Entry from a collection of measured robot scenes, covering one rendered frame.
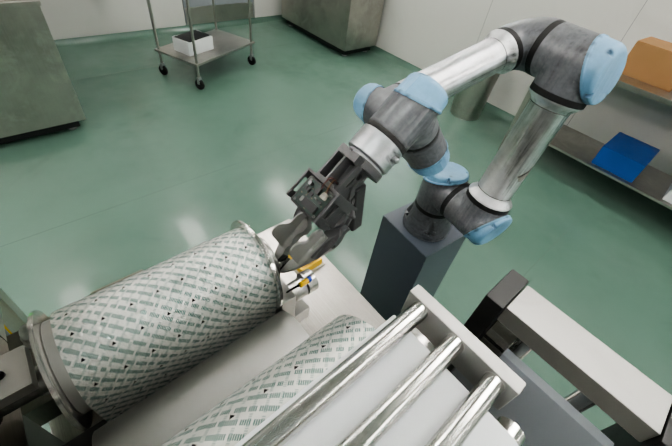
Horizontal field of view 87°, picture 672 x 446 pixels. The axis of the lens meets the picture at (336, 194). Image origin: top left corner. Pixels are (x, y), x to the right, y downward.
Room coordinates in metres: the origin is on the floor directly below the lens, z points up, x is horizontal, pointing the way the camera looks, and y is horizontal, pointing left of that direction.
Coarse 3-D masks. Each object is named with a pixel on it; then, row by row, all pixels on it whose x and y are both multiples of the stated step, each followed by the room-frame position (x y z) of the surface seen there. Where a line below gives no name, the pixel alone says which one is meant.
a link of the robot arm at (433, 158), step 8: (440, 136) 0.50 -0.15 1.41; (432, 144) 0.48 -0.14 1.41; (440, 144) 0.50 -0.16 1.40; (408, 152) 0.48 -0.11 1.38; (416, 152) 0.48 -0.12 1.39; (424, 152) 0.48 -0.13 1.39; (432, 152) 0.49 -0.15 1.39; (440, 152) 0.50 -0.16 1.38; (448, 152) 0.53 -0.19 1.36; (408, 160) 0.50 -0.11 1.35; (416, 160) 0.49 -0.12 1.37; (424, 160) 0.49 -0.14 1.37; (432, 160) 0.50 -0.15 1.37; (440, 160) 0.50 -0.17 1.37; (448, 160) 0.53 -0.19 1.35; (416, 168) 0.51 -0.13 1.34; (424, 168) 0.50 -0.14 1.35; (432, 168) 0.50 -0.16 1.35; (440, 168) 0.51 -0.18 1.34
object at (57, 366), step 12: (48, 324) 0.16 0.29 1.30; (48, 336) 0.15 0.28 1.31; (48, 348) 0.14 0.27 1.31; (48, 360) 0.13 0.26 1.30; (60, 360) 0.13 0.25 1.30; (60, 372) 0.12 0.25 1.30; (60, 384) 0.11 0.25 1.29; (72, 384) 0.11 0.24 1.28; (72, 396) 0.11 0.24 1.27; (84, 408) 0.10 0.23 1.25
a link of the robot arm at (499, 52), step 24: (528, 24) 0.81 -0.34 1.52; (480, 48) 0.76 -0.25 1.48; (504, 48) 0.77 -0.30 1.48; (528, 48) 0.78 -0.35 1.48; (432, 72) 0.69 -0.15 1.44; (456, 72) 0.70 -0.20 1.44; (480, 72) 0.73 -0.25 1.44; (504, 72) 0.79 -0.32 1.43; (360, 96) 0.64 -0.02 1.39; (384, 96) 0.62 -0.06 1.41
